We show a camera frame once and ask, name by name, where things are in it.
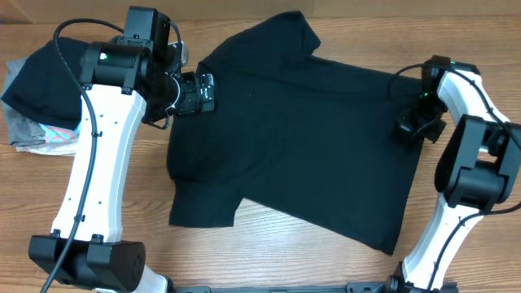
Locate black t-shirt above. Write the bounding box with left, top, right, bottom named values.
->
left=167, top=11, right=422, bottom=254

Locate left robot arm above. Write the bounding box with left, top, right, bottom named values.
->
left=28, top=7, right=216, bottom=292

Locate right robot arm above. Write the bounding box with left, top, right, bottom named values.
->
left=377, top=55, right=520, bottom=292

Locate folded beige garment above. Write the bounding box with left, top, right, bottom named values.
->
left=16, top=141, right=78, bottom=156

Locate folded blue striped garment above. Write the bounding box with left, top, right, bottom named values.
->
left=39, top=124, right=80, bottom=143

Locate folded black garment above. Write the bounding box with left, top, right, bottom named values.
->
left=2, top=37, right=88, bottom=130

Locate folded grey garment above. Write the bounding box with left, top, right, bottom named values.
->
left=1, top=58, right=46, bottom=147

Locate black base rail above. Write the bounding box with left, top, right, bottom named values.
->
left=173, top=282, right=424, bottom=293

